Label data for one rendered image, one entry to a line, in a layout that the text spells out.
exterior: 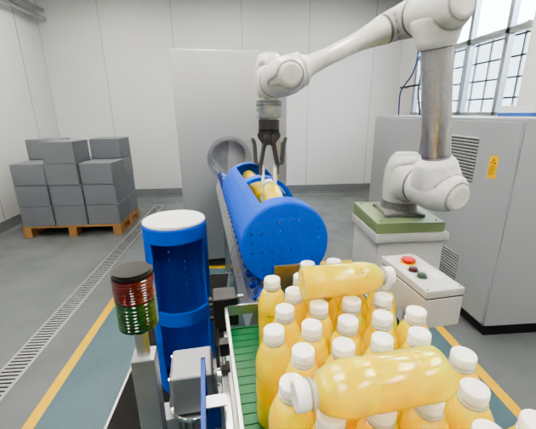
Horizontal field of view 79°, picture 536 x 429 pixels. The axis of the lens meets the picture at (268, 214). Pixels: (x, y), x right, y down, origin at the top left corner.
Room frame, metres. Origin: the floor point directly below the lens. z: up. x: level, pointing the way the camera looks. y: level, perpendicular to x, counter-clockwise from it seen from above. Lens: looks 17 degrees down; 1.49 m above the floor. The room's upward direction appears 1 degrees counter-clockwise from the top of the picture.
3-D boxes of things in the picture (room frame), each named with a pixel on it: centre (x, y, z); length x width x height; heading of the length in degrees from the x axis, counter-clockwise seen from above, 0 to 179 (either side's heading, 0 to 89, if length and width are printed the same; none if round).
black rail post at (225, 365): (0.65, 0.11, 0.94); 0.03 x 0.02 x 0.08; 11
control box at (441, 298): (0.77, -0.39, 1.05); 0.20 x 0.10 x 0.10; 11
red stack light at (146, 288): (0.47, 0.21, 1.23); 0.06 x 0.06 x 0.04
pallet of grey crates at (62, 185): (4.35, 2.53, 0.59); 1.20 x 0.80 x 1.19; 94
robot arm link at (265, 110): (1.21, -0.01, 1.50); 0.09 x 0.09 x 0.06
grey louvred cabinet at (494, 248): (3.01, -1.62, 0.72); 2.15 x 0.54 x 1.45; 4
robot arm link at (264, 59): (1.20, -0.01, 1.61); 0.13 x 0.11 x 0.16; 15
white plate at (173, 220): (1.43, 0.43, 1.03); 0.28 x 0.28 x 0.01
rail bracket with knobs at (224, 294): (0.83, 0.12, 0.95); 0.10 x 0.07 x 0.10; 101
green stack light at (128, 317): (0.47, 0.21, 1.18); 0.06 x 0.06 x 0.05
